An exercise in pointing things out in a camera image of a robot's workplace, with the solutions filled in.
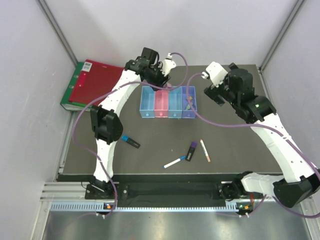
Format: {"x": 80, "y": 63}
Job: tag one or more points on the light blue drawer box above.
{"x": 175, "y": 106}

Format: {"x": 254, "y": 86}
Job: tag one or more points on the pink plastic drawer box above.
{"x": 161, "y": 104}

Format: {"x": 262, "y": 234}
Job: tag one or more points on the aluminium front rail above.
{"x": 256, "y": 219}

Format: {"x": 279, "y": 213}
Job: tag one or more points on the grey slotted cable duct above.
{"x": 86, "y": 206}

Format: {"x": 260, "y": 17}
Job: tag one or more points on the purple plastic drawer box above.
{"x": 189, "y": 114}

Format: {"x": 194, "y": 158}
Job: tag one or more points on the red ring binder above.
{"x": 94, "y": 80}

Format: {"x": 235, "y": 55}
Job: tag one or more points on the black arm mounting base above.
{"x": 170, "y": 190}

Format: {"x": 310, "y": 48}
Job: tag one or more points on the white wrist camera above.
{"x": 167, "y": 65}
{"x": 215, "y": 73}

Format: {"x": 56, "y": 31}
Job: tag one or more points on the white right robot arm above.
{"x": 299, "y": 179}

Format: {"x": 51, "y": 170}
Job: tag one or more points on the white pink marker pen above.
{"x": 205, "y": 150}

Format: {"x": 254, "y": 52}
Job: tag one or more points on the green ring binder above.
{"x": 65, "y": 102}

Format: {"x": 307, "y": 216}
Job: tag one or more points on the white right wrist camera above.
{"x": 215, "y": 73}

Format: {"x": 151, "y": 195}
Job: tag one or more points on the aluminium frame post right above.
{"x": 289, "y": 20}

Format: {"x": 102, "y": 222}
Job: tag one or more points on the blue end drawer box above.
{"x": 147, "y": 102}

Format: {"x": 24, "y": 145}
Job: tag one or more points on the blue-capped black highlighter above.
{"x": 130, "y": 141}

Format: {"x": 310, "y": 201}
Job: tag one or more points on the white blue-capped marker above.
{"x": 174, "y": 162}

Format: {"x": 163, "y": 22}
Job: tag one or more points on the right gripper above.
{"x": 215, "y": 93}

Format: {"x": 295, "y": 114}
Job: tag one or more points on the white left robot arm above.
{"x": 105, "y": 117}

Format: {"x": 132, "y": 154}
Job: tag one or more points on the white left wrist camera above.
{"x": 167, "y": 65}

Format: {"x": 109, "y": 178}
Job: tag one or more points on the aluminium frame post left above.
{"x": 47, "y": 12}

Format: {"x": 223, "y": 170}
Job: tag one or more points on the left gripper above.
{"x": 158, "y": 67}

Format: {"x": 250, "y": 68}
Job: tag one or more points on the purple-capped black highlighter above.
{"x": 191, "y": 151}

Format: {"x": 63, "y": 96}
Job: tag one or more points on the aluminium frame post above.
{"x": 289, "y": 20}
{"x": 47, "y": 12}

